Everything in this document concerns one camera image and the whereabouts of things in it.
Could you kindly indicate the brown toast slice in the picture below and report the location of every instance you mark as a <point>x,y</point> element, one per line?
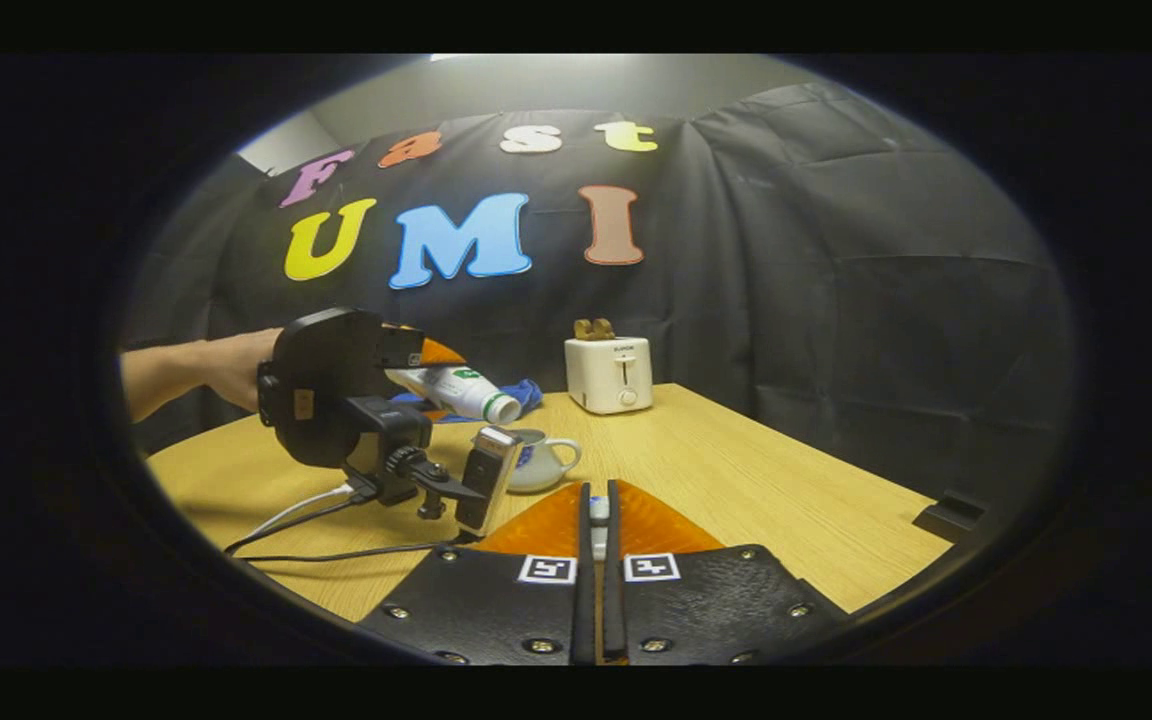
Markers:
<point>583,330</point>
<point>605,329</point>

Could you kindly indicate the white blue-patterned teacup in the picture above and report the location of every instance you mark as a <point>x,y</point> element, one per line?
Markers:
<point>541,465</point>

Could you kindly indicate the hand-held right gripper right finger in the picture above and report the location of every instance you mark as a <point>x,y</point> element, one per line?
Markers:
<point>614,610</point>

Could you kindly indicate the white toaster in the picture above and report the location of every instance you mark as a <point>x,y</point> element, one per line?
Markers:
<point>608,375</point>

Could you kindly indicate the blue towel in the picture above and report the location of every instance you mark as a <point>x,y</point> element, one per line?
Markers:
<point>528,392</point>

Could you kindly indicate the white plastic water bottle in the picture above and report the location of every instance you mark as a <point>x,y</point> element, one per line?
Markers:
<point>461,392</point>

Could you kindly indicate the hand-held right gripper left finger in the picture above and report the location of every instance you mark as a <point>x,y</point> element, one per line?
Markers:
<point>584,610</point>

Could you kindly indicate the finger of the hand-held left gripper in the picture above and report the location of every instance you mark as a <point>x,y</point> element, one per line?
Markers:
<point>406,348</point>
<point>432,412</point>

